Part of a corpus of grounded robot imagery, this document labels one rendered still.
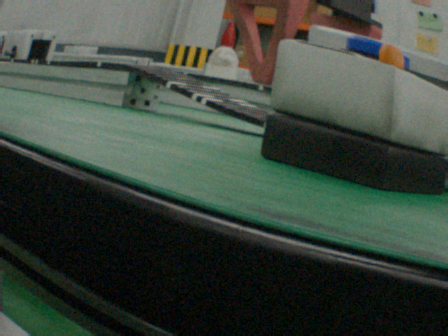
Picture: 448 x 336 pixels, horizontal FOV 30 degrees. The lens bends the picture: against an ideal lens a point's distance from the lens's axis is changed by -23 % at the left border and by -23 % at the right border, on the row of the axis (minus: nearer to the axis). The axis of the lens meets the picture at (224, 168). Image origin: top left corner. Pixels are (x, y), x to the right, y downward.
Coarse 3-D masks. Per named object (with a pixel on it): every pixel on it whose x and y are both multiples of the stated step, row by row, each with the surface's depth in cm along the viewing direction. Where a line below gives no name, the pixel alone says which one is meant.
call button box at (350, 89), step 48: (288, 48) 47; (336, 48) 45; (288, 96) 47; (336, 96) 44; (384, 96) 42; (432, 96) 45; (288, 144) 46; (336, 144) 44; (384, 144) 43; (432, 144) 46; (432, 192) 47
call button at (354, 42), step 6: (354, 36) 46; (348, 42) 47; (354, 42) 46; (360, 42) 46; (366, 42) 46; (372, 42) 45; (378, 42) 45; (348, 48) 47; (354, 48) 46; (360, 48) 46; (366, 48) 46; (372, 48) 45; (378, 48) 45; (366, 54) 47; (372, 54) 46; (378, 54) 45; (408, 60) 46; (408, 66) 46
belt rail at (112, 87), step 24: (0, 72) 98; (24, 72) 91; (48, 72) 87; (72, 72) 84; (96, 72) 81; (120, 72) 78; (72, 96) 83; (96, 96) 80; (120, 96) 78; (144, 96) 79
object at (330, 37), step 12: (312, 24) 61; (312, 36) 61; (324, 36) 60; (336, 36) 60; (348, 36) 59; (360, 36) 58; (420, 60) 54; (432, 60) 53; (444, 60) 53; (420, 72) 54; (432, 72) 53; (444, 72) 53; (432, 84) 55; (444, 84) 54; (444, 156) 53
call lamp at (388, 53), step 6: (384, 48) 43; (390, 48) 42; (396, 48) 42; (384, 54) 43; (390, 54) 42; (396, 54) 42; (402, 54) 43; (384, 60) 43; (390, 60) 42; (396, 60) 42; (402, 60) 43; (396, 66) 42; (402, 66) 43
